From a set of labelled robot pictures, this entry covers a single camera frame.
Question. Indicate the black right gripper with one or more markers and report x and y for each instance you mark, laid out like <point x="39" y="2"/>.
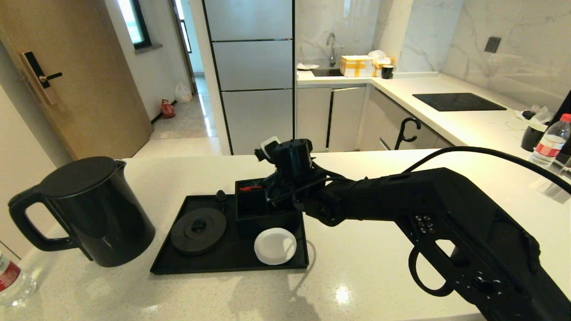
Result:
<point x="285" y="196"/>

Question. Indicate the black electric kettle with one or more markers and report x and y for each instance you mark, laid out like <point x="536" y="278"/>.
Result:
<point x="107" y="223"/>

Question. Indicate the clear water bottle red cap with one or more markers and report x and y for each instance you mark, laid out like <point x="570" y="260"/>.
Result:
<point x="15" y="287"/>
<point x="548" y="145"/>

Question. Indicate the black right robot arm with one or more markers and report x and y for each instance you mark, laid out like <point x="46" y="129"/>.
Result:
<point x="446" y="214"/>

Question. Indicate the black round kettle base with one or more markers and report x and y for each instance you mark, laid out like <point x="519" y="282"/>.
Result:
<point x="198" y="232"/>

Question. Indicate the small black cup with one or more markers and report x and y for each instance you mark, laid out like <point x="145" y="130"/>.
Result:
<point x="387" y="72"/>

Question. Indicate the red sachet packet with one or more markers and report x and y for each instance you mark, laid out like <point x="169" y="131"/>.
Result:
<point x="250" y="188"/>

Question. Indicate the black compartment organizer box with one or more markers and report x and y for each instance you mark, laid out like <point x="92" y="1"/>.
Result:
<point x="250" y="218"/>

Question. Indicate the white round coaster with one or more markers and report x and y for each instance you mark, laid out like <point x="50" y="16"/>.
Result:
<point x="275" y="246"/>

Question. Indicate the black rectangular serving tray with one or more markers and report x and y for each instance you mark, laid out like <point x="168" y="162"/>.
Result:
<point x="223" y="263"/>

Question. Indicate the grey kitchen base cabinets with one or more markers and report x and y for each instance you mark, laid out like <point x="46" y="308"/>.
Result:
<point x="348" y="118"/>

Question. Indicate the dark kitchen sink basin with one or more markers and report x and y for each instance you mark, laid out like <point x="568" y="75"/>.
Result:
<point x="328" y="72"/>

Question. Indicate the white shallow dish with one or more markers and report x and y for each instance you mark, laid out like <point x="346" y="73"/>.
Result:
<point x="308" y="66"/>

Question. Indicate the silver refrigerator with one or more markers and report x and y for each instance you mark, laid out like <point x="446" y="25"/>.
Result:
<point x="254" y="67"/>

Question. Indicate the white plastic bag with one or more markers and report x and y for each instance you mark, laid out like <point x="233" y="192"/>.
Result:
<point x="183" y="92"/>

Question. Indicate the red bag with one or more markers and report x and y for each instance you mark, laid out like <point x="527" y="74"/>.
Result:
<point x="168" y="109"/>

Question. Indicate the large yellow taped carton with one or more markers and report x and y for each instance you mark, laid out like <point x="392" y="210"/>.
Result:
<point x="357" y="65"/>

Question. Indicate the chrome kitchen faucet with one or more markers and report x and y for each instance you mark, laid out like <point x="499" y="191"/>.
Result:
<point x="333" y="51"/>

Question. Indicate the white crumpled bag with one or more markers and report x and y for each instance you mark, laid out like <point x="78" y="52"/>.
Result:
<point x="377" y="55"/>

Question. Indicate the narrow dark framed hallway window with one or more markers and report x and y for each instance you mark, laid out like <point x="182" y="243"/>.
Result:
<point x="184" y="31"/>

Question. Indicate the black induction cooktop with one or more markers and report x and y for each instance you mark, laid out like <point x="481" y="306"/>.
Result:
<point x="458" y="101"/>

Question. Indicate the brown wooden door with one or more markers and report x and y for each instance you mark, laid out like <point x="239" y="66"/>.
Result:
<point x="89" y="89"/>

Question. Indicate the black mug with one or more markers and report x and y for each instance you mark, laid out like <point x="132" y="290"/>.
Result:
<point x="531" y="137"/>

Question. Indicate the small black gadget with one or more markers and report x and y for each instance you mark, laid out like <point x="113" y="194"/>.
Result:
<point x="529" y="113"/>

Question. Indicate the white crumpled tissue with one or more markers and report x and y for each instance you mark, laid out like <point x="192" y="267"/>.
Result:
<point x="543" y="115"/>

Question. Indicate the clear acrylic stand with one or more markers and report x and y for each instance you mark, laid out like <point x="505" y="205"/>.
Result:
<point x="555" y="187"/>

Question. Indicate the white tall cabinet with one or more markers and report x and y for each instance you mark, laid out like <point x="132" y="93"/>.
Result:
<point x="18" y="156"/>

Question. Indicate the black gold door lock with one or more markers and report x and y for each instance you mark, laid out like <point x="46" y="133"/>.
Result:
<point x="35" y="70"/>

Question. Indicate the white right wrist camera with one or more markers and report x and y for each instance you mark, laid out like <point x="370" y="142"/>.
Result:
<point x="269" y="147"/>

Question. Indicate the dark wall socket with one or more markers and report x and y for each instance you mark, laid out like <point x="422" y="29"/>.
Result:
<point x="493" y="45"/>

